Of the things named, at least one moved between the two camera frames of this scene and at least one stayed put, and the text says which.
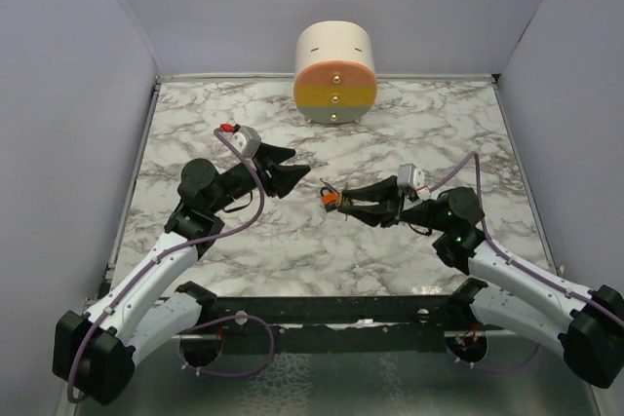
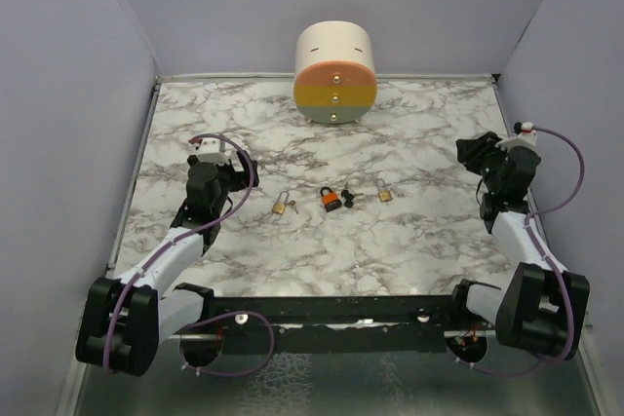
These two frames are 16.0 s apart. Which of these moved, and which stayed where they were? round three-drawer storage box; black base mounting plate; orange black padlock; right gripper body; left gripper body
Moved: right gripper body; left gripper body
Stayed: orange black padlock; black base mounting plate; round three-drawer storage box
